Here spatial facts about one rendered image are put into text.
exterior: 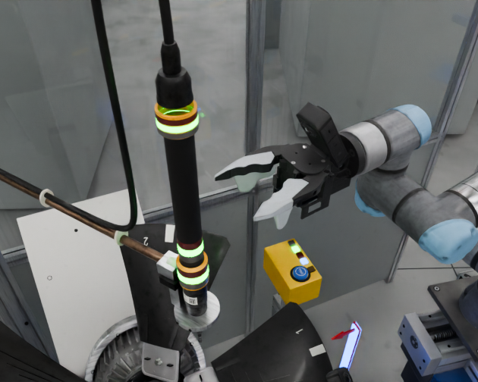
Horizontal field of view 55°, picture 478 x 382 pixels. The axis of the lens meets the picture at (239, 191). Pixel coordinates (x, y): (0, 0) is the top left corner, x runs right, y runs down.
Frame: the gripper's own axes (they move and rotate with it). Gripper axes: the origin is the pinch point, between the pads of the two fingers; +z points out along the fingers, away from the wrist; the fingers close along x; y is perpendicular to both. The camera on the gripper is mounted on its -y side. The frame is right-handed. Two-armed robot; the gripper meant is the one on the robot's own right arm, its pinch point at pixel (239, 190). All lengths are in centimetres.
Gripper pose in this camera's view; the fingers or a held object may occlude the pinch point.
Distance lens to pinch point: 60.3
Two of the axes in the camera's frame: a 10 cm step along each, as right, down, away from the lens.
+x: -5.5, -5.5, 6.2
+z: -8.3, 3.6, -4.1
